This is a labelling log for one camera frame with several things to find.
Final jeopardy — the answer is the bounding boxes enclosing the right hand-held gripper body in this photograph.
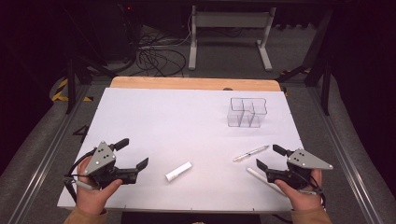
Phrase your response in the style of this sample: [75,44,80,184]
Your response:
[265,147,334,190]

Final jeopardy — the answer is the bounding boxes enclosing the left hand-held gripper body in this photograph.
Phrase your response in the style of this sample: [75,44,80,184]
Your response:
[83,141,138,189]

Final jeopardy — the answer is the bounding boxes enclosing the clear pen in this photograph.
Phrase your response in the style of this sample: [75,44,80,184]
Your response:
[233,145,271,163]

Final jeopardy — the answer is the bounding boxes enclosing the clear plastic pen holder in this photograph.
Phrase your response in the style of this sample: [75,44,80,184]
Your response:
[226,97,269,129]

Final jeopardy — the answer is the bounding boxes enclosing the person's right hand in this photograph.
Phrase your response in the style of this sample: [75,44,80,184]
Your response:
[274,167,325,213]

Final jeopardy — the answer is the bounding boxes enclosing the person's left hand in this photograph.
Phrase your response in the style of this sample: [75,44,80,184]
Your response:
[76,155,124,216]

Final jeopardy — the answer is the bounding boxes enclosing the white pen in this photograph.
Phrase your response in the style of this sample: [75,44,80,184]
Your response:
[246,167,286,197]

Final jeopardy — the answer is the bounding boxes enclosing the white cylinder stick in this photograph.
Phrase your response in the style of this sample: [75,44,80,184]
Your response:
[164,161,193,183]

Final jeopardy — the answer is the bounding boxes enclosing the white board sheet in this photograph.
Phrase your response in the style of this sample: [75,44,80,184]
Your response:
[56,87,307,215]

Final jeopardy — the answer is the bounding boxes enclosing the black metal stand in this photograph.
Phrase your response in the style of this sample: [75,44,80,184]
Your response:
[275,8,333,117]
[64,54,117,115]

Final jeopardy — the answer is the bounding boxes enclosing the yellow black hazard tape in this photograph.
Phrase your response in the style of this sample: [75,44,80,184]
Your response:
[50,77,94,103]

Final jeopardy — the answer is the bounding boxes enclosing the wooden table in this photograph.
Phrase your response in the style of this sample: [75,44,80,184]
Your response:
[109,76,282,92]

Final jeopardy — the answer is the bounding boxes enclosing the white metal stand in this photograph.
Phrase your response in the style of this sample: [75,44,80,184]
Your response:
[188,5,277,72]

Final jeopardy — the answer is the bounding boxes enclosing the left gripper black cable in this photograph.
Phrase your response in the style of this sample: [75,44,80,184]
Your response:
[64,147,98,203]

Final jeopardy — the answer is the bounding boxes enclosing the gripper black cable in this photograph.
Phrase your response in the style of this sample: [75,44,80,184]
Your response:
[64,147,98,203]
[306,178,328,210]

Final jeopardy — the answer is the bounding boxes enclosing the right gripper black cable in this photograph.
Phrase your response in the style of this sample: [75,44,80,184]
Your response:
[306,178,328,210]

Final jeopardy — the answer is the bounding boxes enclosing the aluminium rail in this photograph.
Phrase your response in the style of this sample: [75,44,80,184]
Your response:
[306,87,385,224]
[7,83,92,224]

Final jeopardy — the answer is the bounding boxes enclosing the black floor cables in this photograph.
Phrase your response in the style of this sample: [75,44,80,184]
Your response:
[124,27,192,78]

